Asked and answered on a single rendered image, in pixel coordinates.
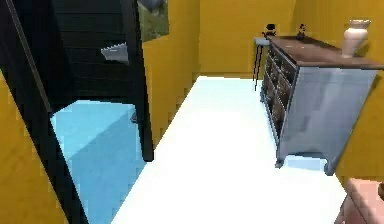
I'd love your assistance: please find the small grey side table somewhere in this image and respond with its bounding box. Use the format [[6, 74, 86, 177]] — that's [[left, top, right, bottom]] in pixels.
[[252, 36, 271, 92]]

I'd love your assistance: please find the small black figurine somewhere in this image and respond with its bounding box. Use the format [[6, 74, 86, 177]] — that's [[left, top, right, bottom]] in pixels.
[[296, 23, 308, 42], [261, 23, 278, 38]]

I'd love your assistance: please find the black room door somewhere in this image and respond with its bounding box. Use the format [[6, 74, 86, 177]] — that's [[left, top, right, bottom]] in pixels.
[[50, 0, 155, 163]]

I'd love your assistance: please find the grey chest of drawers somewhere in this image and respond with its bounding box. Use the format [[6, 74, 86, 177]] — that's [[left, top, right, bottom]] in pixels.
[[259, 34, 384, 177]]

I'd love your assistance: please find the white ceramic vase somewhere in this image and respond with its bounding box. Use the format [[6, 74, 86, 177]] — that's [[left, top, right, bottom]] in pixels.
[[340, 18, 372, 59]]

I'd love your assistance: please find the grey door handle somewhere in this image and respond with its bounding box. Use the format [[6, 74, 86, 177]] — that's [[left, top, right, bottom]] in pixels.
[[100, 42, 130, 65]]

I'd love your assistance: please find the framed landscape wall picture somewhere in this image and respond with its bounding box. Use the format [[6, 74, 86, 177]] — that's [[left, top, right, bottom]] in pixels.
[[136, 0, 170, 44]]

